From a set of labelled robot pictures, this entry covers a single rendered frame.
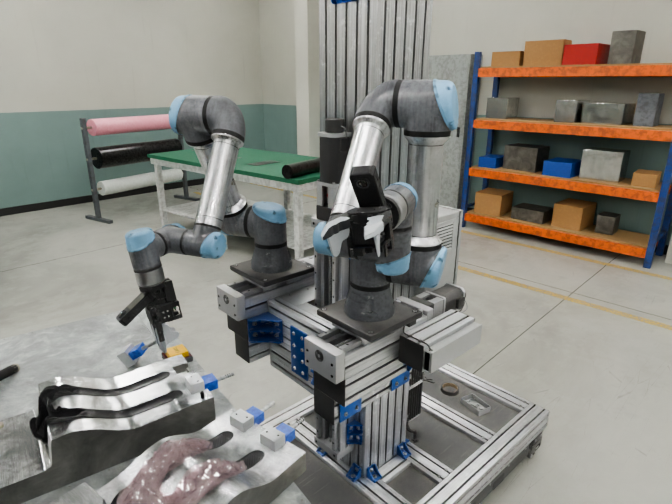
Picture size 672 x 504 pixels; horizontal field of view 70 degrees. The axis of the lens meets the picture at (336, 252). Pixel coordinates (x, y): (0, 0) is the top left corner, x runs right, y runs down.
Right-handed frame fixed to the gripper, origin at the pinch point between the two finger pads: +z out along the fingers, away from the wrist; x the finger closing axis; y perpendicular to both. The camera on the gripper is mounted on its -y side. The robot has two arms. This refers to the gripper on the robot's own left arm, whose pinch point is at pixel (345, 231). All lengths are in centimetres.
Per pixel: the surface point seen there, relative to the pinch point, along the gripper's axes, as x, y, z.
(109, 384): 82, 46, -15
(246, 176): 224, 32, -319
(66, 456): 71, 49, 9
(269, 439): 31, 54, -12
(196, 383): 56, 47, -20
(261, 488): 27, 56, -1
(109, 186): 473, 41, -388
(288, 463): 25, 57, -10
